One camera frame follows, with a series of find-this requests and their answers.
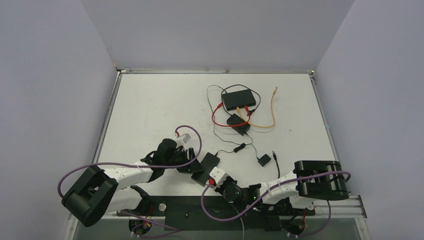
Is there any short black adapter cable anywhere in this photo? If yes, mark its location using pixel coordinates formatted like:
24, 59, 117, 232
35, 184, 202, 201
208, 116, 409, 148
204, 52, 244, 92
213, 143, 261, 161

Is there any small black wall plug adapter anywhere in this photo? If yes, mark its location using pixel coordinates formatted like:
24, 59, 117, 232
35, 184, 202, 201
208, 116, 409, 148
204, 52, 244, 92
257, 154, 271, 167

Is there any black Mercury switch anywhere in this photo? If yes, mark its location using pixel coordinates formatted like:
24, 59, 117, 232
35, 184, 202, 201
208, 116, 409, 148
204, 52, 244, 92
222, 89, 257, 111

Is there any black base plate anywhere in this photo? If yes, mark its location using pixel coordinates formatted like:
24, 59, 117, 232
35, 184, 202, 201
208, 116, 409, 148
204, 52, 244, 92
115, 196, 316, 232

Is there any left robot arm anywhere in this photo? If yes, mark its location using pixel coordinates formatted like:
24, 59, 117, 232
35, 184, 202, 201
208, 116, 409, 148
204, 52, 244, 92
61, 137, 204, 227

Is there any black ethernet cable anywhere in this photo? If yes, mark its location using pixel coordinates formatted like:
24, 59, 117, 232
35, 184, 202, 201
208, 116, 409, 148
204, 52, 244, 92
271, 150, 282, 180

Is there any red ethernet cable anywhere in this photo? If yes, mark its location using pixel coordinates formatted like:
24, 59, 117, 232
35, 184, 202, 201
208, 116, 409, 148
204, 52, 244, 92
211, 102, 253, 128

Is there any yellow ethernet cable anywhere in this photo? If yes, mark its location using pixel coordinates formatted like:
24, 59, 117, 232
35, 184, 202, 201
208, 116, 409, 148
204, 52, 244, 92
235, 87, 280, 129

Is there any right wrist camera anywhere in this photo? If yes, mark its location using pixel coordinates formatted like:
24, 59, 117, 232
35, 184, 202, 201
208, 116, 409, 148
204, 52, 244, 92
208, 166, 229, 188

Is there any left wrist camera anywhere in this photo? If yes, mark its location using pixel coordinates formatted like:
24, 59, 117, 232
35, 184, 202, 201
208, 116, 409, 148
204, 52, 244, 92
175, 133, 191, 147

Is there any ribbed black network switch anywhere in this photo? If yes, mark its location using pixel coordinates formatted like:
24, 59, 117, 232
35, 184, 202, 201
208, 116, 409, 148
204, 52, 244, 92
191, 152, 221, 187

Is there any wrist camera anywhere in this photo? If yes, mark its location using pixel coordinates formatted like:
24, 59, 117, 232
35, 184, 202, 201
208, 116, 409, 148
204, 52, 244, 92
208, 166, 229, 188
175, 133, 191, 147

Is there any grey ethernet cable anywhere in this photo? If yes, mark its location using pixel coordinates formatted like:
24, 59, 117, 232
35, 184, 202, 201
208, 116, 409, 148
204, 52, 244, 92
230, 202, 246, 240

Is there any black mains power cord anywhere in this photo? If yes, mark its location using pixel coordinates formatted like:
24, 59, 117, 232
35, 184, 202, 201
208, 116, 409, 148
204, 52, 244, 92
221, 84, 262, 117

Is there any thin black barrel plug cable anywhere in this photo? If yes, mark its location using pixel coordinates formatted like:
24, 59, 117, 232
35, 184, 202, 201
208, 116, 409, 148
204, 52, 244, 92
205, 84, 254, 145

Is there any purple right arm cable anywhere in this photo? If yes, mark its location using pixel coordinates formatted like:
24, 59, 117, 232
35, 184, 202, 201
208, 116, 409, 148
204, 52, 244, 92
200, 170, 352, 222

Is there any black power brick adapter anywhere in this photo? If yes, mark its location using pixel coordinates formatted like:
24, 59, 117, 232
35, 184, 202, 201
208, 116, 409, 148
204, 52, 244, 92
226, 113, 251, 136

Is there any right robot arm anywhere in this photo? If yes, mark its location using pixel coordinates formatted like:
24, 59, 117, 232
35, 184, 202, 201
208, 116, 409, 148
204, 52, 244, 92
207, 160, 351, 214

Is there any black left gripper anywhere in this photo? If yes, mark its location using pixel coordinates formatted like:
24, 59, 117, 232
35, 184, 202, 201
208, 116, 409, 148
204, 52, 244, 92
164, 148, 204, 173

